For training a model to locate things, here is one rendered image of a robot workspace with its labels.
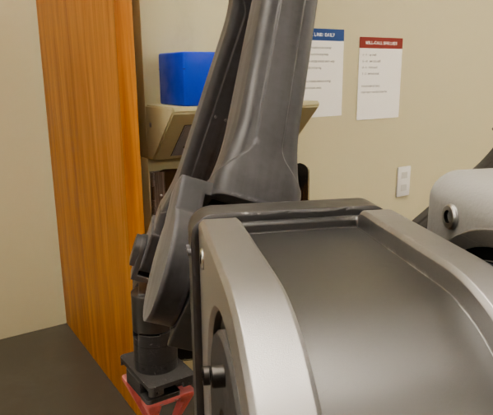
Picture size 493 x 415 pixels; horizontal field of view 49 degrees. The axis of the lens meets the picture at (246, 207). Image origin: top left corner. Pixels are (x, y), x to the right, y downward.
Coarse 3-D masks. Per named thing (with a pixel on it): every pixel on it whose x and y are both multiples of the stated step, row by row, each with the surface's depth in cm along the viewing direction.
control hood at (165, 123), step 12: (156, 108) 95; (168, 108) 92; (180, 108) 91; (192, 108) 93; (312, 108) 107; (156, 120) 96; (168, 120) 92; (180, 120) 93; (192, 120) 94; (300, 120) 109; (156, 132) 97; (168, 132) 94; (180, 132) 96; (156, 144) 97; (168, 144) 97; (156, 156) 99; (168, 156) 101; (180, 156) 103
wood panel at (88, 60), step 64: (64, 0) 105; (128, 0) 85; (64, 64) 111; (128, 64) 87; (64, 128) 117; (128, 128) 89; (64, 192) 125; (128, 192) 92; (64, 256) 133; (128, 256) 94; (128, 320) 99
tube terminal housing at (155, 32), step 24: (144, 0) 96; (168, 0) 98; (192, 0) 101; (216, 0) 103; (144, 24) 97; (168, 24) 99; (192, 24) 102; (216, 24) 104; (144, 48) 97; (168, 48) 100; (192, 48) 102; (144, 72) 98; (144, 96) 99; (144, 120) 101; (144, 144) 102; (144, 168) 104; (168, 168) 105; (144, 192) 105; (144, 216) 107; (192, 360) 117
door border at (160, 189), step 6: (156, 174) 102; (162, 174) 102; (156, 180) 102; (162, 180) 103; (156, 186) 103; (162, 186) 103; (156, 192) 103; (162, 192) 103; (156, 198) 103; (156, 204) 103; (156, 210) 104
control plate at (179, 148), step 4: (184, 128) 95; (188, 128) 96; (184, 132) 96; (188, 132) 97; (180, 136) 97; (184, 136) 97; (180, 140) 98; (184, 140) 98; (176, 144) 98; (180, 144) 99; (184, 144) 99; (176, 148) 99; (180, 148) 100; (172, 152) 100; (176, 152) 101; (180, 152) 101
